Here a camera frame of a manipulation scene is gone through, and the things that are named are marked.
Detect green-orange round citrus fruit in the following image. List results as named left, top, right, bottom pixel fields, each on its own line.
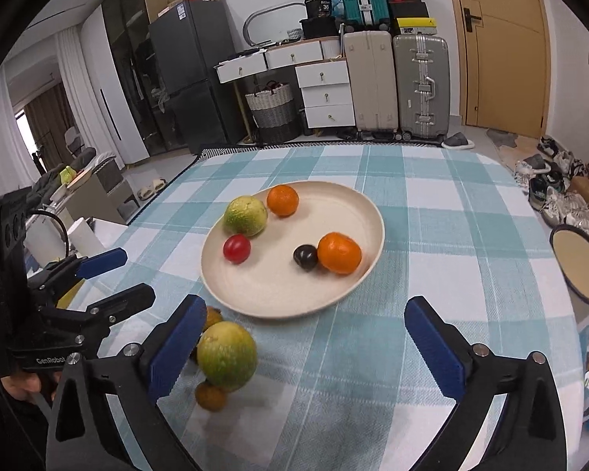
left=197, top=321, right=258, bottom=391

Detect brown longan fruit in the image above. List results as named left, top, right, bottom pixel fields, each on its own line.
left=194, top=381, right=227, bottom=413

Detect red tomato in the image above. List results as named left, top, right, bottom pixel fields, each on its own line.
left=222, top=234, right=252, bottom=265

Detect yellow-green guava fruit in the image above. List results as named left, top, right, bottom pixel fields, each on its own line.
left=222, top=196, right=268, bottom=237

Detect orange mandarin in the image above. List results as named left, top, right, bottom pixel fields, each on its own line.
left=266, top=185, right=299, bottom=218
left=317, top=232, right=363, bottom=276

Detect dark purple plum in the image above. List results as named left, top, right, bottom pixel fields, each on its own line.
left=293, top=245, right=319, bottom=272

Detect person's left hand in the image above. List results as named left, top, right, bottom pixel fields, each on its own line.
left=1, top=371, right=43, bottom=404

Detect white paper towel roll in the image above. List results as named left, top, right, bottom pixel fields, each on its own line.
left=68, top=218, right=106, bottom=257

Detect brown longan near plate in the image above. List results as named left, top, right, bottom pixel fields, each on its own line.
left=203, top=306, right=223, bottom=332

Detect teal checked tablecloth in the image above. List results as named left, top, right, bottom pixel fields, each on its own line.
left=73, top=145, right=583, bottom=470

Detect cream round plate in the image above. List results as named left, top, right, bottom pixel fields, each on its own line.
left=201, top=181, right=385, bottom=319

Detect round mirror tray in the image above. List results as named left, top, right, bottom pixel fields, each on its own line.
left=549, top=225, right=589, bottom=304

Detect woven laundry basket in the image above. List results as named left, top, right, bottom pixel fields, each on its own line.
left=245, top=81, right=301, bottom=145

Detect dark glass wardrobe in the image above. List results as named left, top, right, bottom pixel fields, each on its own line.
left=102, top=0, right=184, bottom=156

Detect black refrigerator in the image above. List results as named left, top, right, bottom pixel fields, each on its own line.
left=150, top=0, right=247, bottom=153

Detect silver suitcase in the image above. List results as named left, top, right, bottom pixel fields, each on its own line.
left=393, top=34, right=451, bottom=145

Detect beige suitcase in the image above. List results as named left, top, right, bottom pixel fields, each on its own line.
left=344, top=31, right=399, bottom=132

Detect wooden door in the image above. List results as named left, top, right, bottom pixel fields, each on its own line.
left=452, top=0, right=550, bottom=138

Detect stacked shoe boxes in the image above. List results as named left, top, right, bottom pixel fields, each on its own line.
left=386, top=0, right=437, bottom=35

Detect black cable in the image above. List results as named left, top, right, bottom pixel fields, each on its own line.
left=26, top=208, right=71, bottom=261

